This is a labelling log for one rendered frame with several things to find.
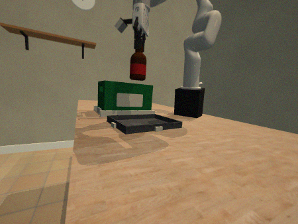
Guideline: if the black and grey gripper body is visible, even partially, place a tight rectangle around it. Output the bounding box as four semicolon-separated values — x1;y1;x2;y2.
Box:
132;3;150;36

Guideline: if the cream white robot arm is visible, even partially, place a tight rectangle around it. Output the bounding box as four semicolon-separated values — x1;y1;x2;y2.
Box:
115;0;221;89

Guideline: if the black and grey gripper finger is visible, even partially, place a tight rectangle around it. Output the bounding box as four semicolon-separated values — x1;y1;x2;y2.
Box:
133;17;142;49
141;34;146;52

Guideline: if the brown glass bottle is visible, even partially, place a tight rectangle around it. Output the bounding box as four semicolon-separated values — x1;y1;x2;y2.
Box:
130;45;146;81

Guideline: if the dark green crate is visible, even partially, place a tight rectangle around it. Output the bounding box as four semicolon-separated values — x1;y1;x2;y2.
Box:
97;81;152;111

